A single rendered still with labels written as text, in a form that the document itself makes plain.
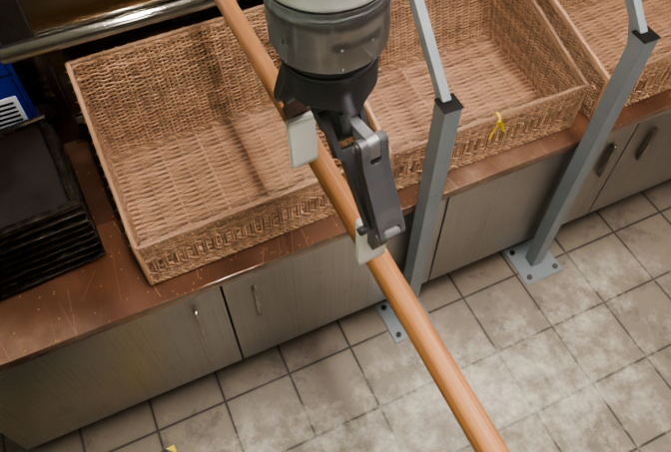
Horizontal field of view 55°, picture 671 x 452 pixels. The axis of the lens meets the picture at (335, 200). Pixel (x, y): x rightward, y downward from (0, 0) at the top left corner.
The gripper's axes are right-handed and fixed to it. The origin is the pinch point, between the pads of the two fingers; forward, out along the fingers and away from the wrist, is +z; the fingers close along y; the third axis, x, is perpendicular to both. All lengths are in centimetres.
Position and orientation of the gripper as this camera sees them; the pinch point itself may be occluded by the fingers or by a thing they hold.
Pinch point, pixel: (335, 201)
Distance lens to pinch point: 63.9
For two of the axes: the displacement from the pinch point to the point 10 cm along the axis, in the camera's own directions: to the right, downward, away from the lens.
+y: 4.9, 7.0, -5.2
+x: 8.7, -4.1, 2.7
